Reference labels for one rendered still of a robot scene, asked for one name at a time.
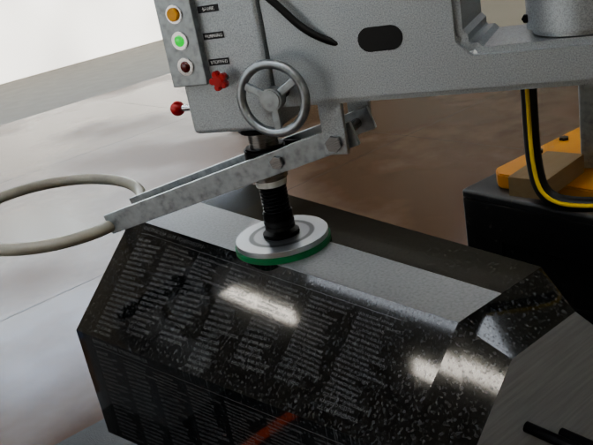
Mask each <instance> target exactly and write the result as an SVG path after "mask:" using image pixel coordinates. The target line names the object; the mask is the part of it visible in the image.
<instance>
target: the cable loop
mask: <svg viewBox="0 0 593 445"><path fill-rule="evenodd" d="M520 94H521V106H522V131H523V142H524V151H525V158H526V164H527V169H528V173H529V180H530V183H531V185H532V187H533V190H534V191H535V193H536V195H537V196H538V197H539V199H540V200H542V201H543V202H544V203H545V204H547V205H549V206H551V207H554V208H557V209H560V210H566V211H573V212H593V197H579V196H569V195H564V194H560V193H558V192H555V191H554V190H553V189H552V188H551V187H550V186H549V184H548V182H547V180H546V176H545V174H544V165H543V160H542V153H541V144H540V132H539V118H538V104H537V89H536V88H533V89H521V90H520Z"/></svg>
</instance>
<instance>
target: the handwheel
mask: <svg viewBox="0 0 593 445"><path fill-rule="evenodd" d="M264 69H275V70H278V71H281V72H284V73H285V74H287V75H288V76H289V77H290V79H289V80H287V81H286V82H285V83H284V84H283V85H282V86H280V87H278V86H270V87H269V88H267V89H265V90H264V89H262V88H260V87H256V86H254V85H253V84H251V83H249V80H250V78H251V77H252V76H253V75H254V74H255V73H256V72H259V71H261V70H264ZM294 86H296V87H297V89H298V91H299V94H300V98H301V107H300V111H299V114H298V116H297V118H296V119H295V120H294V121H293V122H292V123H291V124H289V125H287V126H284V127H283V124H282V120H281V112H280V108H281V107H282V106H283V105H284V104H285V102H286V97H287V96H288V95H289V90H290V89H291V88H293V87H294ZM246 91H247V92H249V93H251V94H254V95H256V96H258V97H259V101H260V104H261V106H262V107H263V108H264V109H265V110H267V111H270V112H272V116H273V120H274V127H271V126H268V125H265V124H262V123H261V122H260V121H259V120H258V119H257V118H256V117H255V116H254V115H253V114H252V113H251V110H250V108H249V106H248V103H247V100H246ZM236 98H237V103H238V107H239V109H240V111H241V113H242V115H243V117H244V119H245V120H246V121H247V123H248V124H249V125H250V126H251V127H252V128H254V129H255V130H256V131H258V132H260V133H262V134H265V135H267V136H271V137H284V136H288V135H290V134H292V133H294V132H296V131H297V130H299V129H300V128H301V127H302V126H303V124H304V122H305V121H306V119H307V117H308V115H309V112H310V107H311V97H310V92H309V89H308V86H307V85H306V83H305V81H304V78H303V77H302V76H301V74H300V73H299V72H298V71H297V70H296V69H295V68H294V67H292V66H291V65H289V64H287V63H285V62H283V61H281V60H277V59H262V60H259V61H257V62H254V63H253V64H251V65H249V66H248V67H247V68H246V69H245V70H244V72H243V73H242V75H241V77H240V79H239V81H238V84H237V89H236Z"/></svg>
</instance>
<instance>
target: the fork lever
mask: <svg viewBox="0 0 593 445"><path fill-rule="evenodd" d="M344 116H345V122H346V128H347V134H348V139H349V148H352V147H356V146H358V145H359V144H360V140H359V138H358V137H357V135H358V134H361V133H363V132H368V131H370V130H372V129H375V128H376V127H377V126H376V123H375V121H374V119H373V116H372V114H371V112H370V109H369V107H368V106H364V107H362V108H360V109H356V110H353V111H351V112H349V113H347V114H344ZM285 139H301V140H299V141H296V142H293V143H291V144H288V145H286V146H284V147H280V148H277V149H275V150H273V151H270V152H268V153H265V154H262V155H259V156H256V157H254V158H251V159H250V160H247V161H246V160H245V156H244V154H241V155H238V156H235V157H233V158H230V159H228V160H226V161H224V162H219V163H217V164H215V165H213V166H210V167H208V168H205V169H203V170H199V171H197V172H194V173H192V174H190V175H187V176H185V177H181V178H179V179H177V180H174V181H171V182H169V183H167V184H165V185H161V186H158V187H155V188H154V189H151V190H149V191H146V192H143V193H140V194H138V195H135V196H133V197H130V198H129V200H130V202H131V205H129V206H127V207H123V208H120V209H118V210H116V211H113V212H111V213H108V214H105V215H104V216H103V217H104V219H105V220H106V221H110V222H112V223H113V224H114V226H115V230H114V231H113V232H112V233H113V234H115V233H117V232H119V231H122V230H126V229H129V228H131V227H134V226H136V225H139V224H142V223H145V222H148V221H151V220H153V219H156V218H158V217H161V216H164V215H167V214H170V213H173V212H176V211H177V210H180V209H183V208H186V207H189V206H192V205H195V204H198V203H200V202H202V201H205V200H209V199H212V198H214V197H217V196H220V195H222V194H224V193H227V192H231V191H234V190H236V189H239V188H241V187H244V186H247V185H251V184H253V183H256V182H258V181H261V180H263V179H266V178H269V177H272V176H275V175H278V174H281V173H283V172H285V171H288V170H293V169H294V168H297V167H300V166H303V165H305V164H307V163H310V162H314V161H317V160H319V159H322V158H325V157H327V156H329V155H326V152H325V147H324V141H323V136H322V131H321V125H320V124H317V125H315V126H313V127H310V128H308V129H305V130H303V131H301V132H297V133H294V134H292V135H289V136H288V137H285V138H282V139H281V140H285ZM325 144H326V146H327V150H328V151H330V152H335V153H337V152H338V151H339V149H340V148H341V147H342V143H341V141H340V139H339V138H338V137H334V136H330V137H329V138H328V140H327V141H326V143H325ZM133 203H134V204H133Z"/></svg>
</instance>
